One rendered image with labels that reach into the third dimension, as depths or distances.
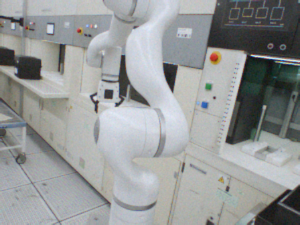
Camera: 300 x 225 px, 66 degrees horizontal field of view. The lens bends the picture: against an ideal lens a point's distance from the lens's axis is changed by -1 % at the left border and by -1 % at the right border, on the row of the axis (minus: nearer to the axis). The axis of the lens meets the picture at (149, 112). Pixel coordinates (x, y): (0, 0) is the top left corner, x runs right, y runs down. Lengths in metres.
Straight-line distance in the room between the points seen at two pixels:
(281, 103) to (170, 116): 1.58
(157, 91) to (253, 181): 0.78
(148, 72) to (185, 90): 0.79
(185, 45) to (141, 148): 0.93
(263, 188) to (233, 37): 0.71
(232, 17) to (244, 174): 0.75
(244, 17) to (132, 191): 0.94
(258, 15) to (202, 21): 0.29
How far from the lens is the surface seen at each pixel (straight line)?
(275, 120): 2.07
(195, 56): 1.32
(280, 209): 0.76
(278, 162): 1.38
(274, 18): 1.18
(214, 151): 1.29
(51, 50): 3.82
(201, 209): 1.44
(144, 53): 0.60
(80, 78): 2.34
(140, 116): 0.53
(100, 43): 1.02
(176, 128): 0.55
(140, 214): 0.62
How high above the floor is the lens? 1.31
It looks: 14 degrees down
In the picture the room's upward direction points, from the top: 9 degrees clockwise
